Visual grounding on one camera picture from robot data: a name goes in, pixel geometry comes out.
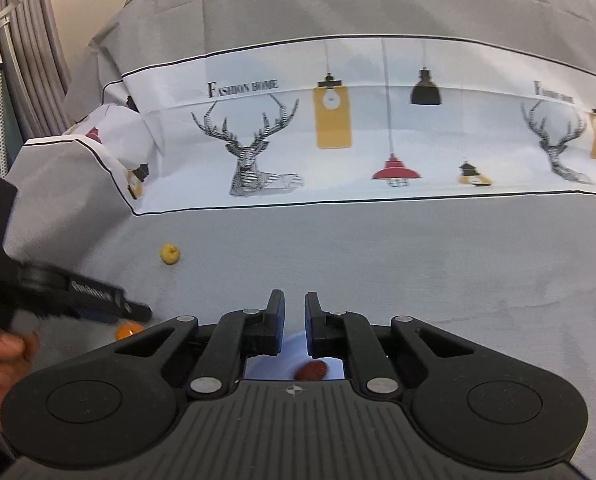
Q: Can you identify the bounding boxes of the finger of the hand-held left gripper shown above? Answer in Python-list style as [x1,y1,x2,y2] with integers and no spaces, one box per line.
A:
[69,275,153,324]

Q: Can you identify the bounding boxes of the printed grey blanket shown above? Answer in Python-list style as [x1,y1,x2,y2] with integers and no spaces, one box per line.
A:
[2,0,596,366]

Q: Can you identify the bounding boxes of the person's left hand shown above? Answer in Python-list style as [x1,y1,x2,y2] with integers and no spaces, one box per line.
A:
[0,311,41,432]

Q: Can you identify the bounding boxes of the small orange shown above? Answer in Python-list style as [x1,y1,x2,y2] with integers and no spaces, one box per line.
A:
[114,322,144,342]

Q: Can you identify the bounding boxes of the grey curtain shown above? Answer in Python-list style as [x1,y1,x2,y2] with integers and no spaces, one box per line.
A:
[0,0,73,141]

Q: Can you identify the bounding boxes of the pale blue plate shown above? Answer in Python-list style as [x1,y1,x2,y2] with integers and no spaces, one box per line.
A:
[243,332,346,382]

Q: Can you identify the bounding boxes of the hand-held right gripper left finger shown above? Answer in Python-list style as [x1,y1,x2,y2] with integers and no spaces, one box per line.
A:
[115,289,286,401]

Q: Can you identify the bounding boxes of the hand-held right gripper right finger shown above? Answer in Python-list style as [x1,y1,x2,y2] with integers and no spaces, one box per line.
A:
[304,291,484,401]

